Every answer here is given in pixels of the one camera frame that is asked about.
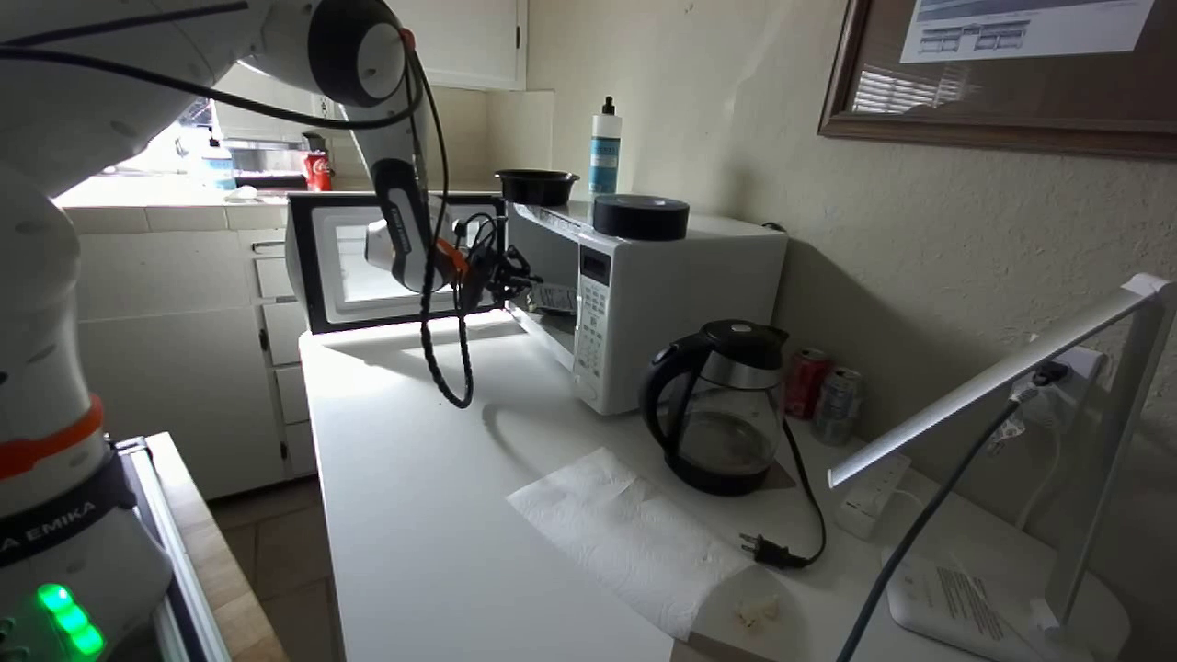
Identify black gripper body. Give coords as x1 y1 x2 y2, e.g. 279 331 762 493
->
429 212 515 309

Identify white microwave door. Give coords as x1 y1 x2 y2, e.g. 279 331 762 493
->
282 189 507 338

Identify black plastic bowl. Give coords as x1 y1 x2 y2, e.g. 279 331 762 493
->
492 167 582 210

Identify white microwave oven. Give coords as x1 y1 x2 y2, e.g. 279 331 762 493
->
505 198 792 418

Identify black tape roll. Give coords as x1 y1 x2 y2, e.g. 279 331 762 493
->
593 190 691 241

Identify white bottle blue label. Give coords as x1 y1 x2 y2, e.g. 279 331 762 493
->
589 92 625 203

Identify red fire extinguisher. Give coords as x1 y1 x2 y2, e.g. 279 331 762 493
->
299 127 337 196

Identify black electric kettle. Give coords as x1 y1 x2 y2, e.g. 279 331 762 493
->
641 321 792 499

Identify red soda can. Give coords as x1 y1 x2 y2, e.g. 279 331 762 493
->
783 347 833 422

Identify white cabinet drawers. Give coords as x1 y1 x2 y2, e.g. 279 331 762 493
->
58 198 316 503

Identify silver soda can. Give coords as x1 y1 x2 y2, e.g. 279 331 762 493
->
811 364 868 447

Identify white desk lamp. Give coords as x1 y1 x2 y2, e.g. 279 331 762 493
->
820 270 1177 662

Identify wood framed picture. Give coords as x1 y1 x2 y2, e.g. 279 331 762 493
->
816 0 1177 160

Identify white wall cabinet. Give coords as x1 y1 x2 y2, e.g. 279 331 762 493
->
396 0 528 94

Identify black kettle power cord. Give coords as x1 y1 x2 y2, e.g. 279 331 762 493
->
734 417 830 572

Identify wooden robot bench with rail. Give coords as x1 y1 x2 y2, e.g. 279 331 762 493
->
114 431 289 662

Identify dark thin power cable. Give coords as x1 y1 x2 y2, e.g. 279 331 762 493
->
830 359 1071 662

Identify white wall outlet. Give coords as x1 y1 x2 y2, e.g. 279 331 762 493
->
1015 347 1112 434

